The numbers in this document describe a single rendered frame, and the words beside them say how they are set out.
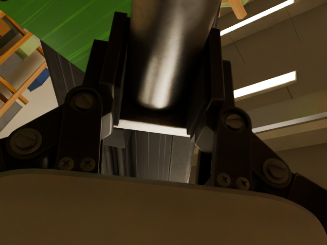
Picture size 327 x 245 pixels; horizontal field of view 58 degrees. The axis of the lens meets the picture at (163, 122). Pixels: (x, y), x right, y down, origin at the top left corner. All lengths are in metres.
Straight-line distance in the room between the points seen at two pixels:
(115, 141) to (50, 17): 0.14
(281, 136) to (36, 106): 4.85
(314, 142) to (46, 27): 4.44
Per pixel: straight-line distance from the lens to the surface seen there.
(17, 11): 0.26
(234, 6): 2.94
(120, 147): 0.32
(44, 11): 0.25
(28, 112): 6.68
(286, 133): 4.50
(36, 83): 6.37
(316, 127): 4.42
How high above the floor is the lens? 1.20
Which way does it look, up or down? 29 degrees up
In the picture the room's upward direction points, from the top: 140 degrees clockwise
